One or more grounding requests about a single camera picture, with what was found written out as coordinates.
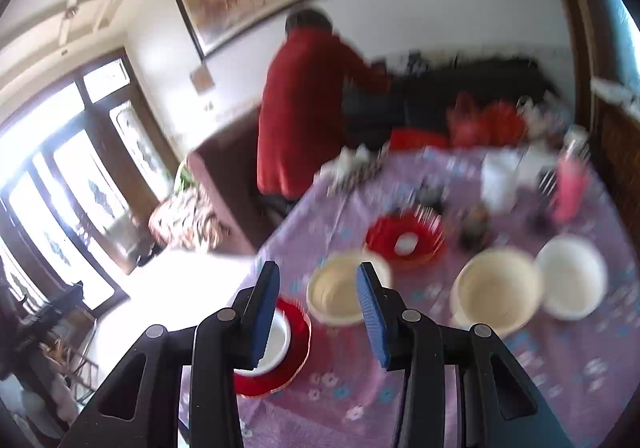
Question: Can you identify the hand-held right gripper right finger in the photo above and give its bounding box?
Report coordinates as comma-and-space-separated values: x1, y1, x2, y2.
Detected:
356, 262, 573, 448

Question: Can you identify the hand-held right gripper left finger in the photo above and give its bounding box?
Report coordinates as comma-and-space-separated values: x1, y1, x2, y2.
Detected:
60, 260, 281, 448

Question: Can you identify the cream bowl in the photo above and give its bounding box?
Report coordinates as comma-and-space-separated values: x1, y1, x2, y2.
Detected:
450, 248, 545, 336
306, 250, 393, 326

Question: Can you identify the small white bowl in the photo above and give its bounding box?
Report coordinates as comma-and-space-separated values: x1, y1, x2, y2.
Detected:
234, 310, 292, 376

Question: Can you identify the red slotted plate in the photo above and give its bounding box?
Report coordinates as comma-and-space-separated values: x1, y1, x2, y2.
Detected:
364, 213, 447, 269

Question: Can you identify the purple floral tablecloth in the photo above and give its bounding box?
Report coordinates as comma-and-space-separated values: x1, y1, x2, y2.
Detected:
180, 143, 636, 448

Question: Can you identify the patterned cushion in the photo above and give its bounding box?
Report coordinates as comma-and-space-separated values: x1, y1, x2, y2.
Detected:
149, 188, 221, 251

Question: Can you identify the dark red bottle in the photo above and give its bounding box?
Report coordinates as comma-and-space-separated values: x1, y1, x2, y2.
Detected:
460, 205, 493, 249

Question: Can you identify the brown armchair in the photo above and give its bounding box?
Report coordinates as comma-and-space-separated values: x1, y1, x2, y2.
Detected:
187, 108, 266, 253

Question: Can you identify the red tray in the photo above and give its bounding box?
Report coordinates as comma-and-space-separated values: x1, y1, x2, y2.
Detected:
389, 128, 451, 153

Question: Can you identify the white plastic container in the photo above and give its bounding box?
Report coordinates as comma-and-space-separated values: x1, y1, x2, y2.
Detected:
481, 153, 521, 213

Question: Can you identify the red bag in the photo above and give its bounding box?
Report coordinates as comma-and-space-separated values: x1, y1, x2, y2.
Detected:
447, 92, 526, 149

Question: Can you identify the pink bottle with knit sleeve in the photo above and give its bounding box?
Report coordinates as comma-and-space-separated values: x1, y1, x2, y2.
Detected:
552, 125, 591, 223

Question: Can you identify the glass balcony door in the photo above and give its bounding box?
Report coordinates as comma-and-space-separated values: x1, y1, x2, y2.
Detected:
0, 52, 176, 309

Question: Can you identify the dark sofa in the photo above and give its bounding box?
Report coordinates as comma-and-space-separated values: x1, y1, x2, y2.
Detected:
345, 55, 556, 149

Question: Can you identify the wooden cabinet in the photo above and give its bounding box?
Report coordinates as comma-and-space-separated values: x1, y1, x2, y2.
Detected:
532, 0, 640, 239

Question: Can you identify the white box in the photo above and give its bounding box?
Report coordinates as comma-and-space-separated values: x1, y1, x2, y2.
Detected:
590, 78, 640, 109

